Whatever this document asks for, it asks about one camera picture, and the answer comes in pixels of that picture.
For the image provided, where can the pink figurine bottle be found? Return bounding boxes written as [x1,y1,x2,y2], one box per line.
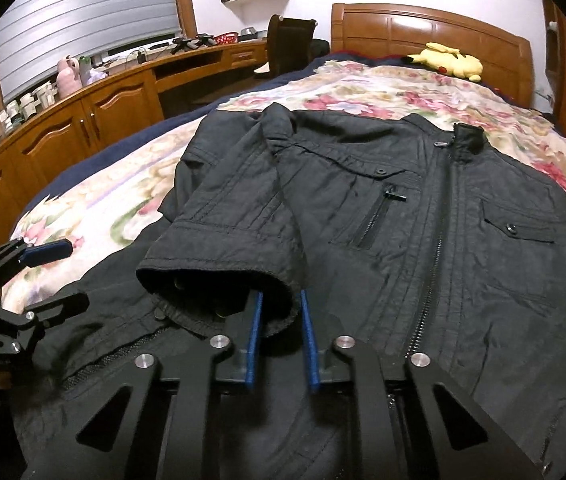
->
[56,56,82,100]

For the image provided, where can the floral bed blanket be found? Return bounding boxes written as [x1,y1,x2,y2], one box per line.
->
[1,61,566,313]

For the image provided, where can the wooden headboard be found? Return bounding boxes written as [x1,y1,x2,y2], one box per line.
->
[331,2,535,107]

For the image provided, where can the grey window blind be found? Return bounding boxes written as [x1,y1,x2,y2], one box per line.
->
[0,0,180,100]

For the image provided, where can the black jacket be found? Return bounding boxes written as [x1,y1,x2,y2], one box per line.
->
[15,104,566,479]

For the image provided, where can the wooden desk cabinet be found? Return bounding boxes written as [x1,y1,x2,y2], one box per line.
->
[0,40,267,244]

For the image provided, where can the yellow plush toy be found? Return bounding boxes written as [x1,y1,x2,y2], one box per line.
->
[402,42,483,82]

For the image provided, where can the dark wooden chair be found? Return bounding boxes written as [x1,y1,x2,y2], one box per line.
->
[254,14,331,78]

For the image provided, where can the red basket on desk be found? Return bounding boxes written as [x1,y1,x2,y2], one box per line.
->
[213,32,239,44]

